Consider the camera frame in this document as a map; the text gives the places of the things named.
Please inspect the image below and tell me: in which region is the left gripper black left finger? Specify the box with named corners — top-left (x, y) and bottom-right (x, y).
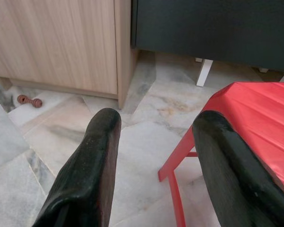
top-left (32, 108), bottom-right (122, 227)

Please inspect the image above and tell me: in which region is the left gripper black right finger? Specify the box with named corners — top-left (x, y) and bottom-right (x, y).
top-left (193, 110), bottom-right (284, 227)

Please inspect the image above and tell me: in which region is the red plastic stool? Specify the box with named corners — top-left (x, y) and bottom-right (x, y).
top-left (158, 81), bottom-right (284, 227)

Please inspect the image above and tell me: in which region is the brown dumbbell toy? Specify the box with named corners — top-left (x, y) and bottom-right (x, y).
top-left (17, 95), bottom-right (44, 108)

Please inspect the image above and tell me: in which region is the light wooden cabinet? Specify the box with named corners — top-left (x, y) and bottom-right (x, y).
top-left (0, 0), bottom-right (140, 110)

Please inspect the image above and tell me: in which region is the black TV console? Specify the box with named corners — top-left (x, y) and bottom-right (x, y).
top-left (130, 0), bottom-right (284, 73)

